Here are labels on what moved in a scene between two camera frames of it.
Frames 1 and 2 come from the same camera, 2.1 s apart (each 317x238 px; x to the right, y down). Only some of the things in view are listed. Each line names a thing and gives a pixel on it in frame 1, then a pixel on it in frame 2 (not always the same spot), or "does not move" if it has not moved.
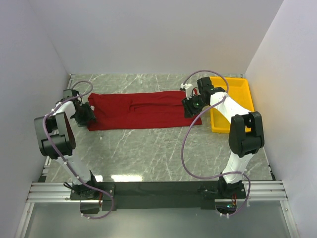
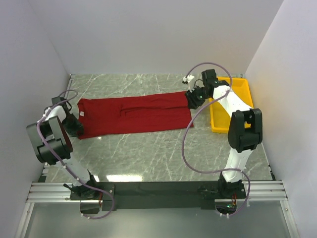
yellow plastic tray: x=239 y=90 does not move
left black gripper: x=89 y=116 -> x=78 y=126
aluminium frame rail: x=266 y=191 does not move
